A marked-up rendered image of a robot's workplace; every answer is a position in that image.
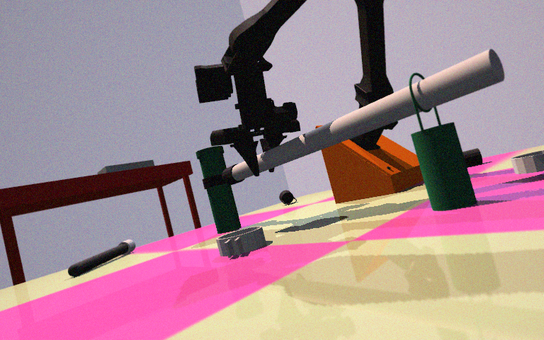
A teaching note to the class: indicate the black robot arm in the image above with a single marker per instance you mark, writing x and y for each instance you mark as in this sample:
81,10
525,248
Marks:
249,41

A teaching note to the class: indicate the green post with cap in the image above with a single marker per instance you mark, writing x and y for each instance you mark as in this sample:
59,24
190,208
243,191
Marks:
221,197

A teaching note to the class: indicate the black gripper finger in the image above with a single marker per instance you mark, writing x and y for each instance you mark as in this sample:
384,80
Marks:
270,143
248,153

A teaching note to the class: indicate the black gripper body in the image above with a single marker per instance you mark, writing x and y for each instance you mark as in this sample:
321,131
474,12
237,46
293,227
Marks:
242,133

